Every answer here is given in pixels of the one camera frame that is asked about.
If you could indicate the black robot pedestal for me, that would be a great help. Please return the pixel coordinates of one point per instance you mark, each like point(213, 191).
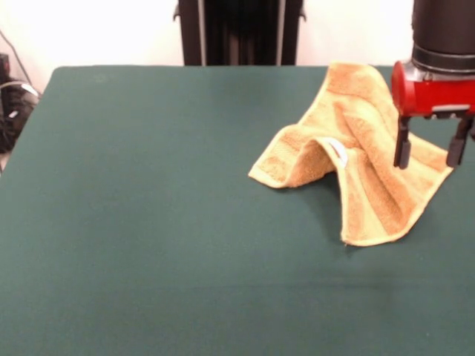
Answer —
point(222, 37)

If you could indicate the yellow terry towel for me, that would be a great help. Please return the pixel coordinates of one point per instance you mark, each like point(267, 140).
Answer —
point(371, 185)

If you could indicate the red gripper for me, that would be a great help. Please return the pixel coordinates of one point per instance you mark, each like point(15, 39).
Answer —
point(426, 96)

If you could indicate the dark green table cloth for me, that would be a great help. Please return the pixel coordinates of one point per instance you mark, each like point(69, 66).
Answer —
point(148, 222)

